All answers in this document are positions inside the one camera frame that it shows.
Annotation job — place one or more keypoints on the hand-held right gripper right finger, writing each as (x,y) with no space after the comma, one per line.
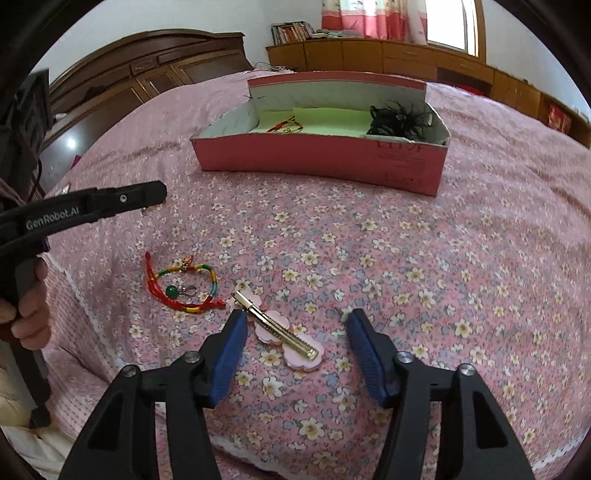
(367,355)

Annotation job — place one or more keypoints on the wooden wall cabinet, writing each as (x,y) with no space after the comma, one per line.
(406,62)

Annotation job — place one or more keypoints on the person's left hand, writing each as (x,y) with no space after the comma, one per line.
(32,318)

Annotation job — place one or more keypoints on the row of books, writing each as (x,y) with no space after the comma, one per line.
(292,33)

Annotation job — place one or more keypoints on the wooden framed window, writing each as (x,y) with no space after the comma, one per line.
(455,23)

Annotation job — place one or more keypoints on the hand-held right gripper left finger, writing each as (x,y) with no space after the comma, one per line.
(228,360)

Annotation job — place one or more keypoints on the pink patterned curtain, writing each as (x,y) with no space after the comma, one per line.
(374,18)

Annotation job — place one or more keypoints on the pink flower hair clip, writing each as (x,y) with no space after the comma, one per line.
(277,330)

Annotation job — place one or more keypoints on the black feather hair accessory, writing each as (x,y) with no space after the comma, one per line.
(397,121)

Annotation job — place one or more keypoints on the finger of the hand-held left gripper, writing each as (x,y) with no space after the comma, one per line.
(124,198)

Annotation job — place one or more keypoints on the dark wooden headboard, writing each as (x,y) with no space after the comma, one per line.
(152,64)

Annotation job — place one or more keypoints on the beige clothing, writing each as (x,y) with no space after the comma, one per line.
(23,447)

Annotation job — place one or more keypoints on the red cloth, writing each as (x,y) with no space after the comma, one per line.
(473,90)

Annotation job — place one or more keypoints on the pink cardboard box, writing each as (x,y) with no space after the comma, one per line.
(318,159)

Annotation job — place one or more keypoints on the green bead earring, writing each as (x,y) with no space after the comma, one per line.
(171,291)

